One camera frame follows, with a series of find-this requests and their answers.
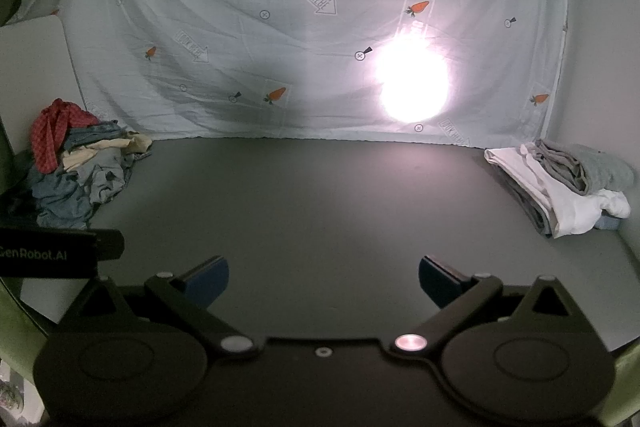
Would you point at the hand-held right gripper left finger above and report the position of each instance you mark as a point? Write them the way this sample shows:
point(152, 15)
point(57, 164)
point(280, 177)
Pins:
point(210, 281)

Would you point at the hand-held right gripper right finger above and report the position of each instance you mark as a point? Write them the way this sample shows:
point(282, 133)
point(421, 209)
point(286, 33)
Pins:
point(434, 283)

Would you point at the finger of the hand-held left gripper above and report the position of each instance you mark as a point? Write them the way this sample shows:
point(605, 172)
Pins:
point(110, 245)

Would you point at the red checked garment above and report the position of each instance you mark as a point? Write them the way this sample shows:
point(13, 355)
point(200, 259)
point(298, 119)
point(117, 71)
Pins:
point(47, 132)

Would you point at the stack of folded clothes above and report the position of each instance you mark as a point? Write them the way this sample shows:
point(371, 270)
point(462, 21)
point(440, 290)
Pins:
point(560, 207)

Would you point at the grey-blue crumpled garment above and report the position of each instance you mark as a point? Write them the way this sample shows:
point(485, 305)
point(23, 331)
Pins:
point(70, 197)

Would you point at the cream garment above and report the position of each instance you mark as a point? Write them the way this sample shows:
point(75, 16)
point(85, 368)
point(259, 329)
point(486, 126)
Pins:
point(100, 151)

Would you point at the blue denim garment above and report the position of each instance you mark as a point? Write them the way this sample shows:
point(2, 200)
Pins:
point(92, 134)

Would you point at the dark grey folded garment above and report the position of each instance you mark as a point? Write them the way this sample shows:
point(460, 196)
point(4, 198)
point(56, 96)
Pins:
point(530, 207)

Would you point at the light blue folded garment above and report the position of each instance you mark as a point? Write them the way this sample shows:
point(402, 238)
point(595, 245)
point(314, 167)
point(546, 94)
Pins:
point(609, 222)

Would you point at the carrot print backdrop sheet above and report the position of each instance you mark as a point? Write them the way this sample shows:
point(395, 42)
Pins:
point(280, 22)

